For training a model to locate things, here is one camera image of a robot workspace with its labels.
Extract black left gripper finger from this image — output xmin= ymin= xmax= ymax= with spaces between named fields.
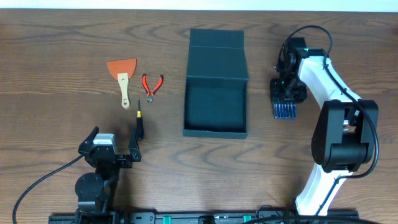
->
xmin=128 ymin=128 xmax=140 ymax=155
xmin=83 ymin=126 xmax=99 ymax=146

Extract blue drill bit case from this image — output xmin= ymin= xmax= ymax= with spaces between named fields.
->
xmin=273 ymin=103 xmax=297 ymax=119

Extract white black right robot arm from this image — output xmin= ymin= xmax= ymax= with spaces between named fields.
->
xmin=183 ymin=29 xmax=379 ymax=216

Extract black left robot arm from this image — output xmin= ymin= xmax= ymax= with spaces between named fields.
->
xmin=75 ymin=126 xmax=142 ymax=219

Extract black yellow screwdriver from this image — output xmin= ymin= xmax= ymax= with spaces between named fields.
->
xmin=136 ymin=98 xmax=144 ymax=141

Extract red black cutting pliers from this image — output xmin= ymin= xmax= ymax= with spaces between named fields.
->
xmin=141 ymin=73 xmax=164 ymax=104

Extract black open gift box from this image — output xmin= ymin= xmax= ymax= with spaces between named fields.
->
xmin=182 ymin=29 xmax=249 ymax=139

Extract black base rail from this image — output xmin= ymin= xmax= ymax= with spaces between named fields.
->
xmin=48 ymin=210 xmax=360 ymax=224

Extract red scraper wooden handle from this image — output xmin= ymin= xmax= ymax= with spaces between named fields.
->
xmin=107 ymin=58 xmax=137 ymax=110

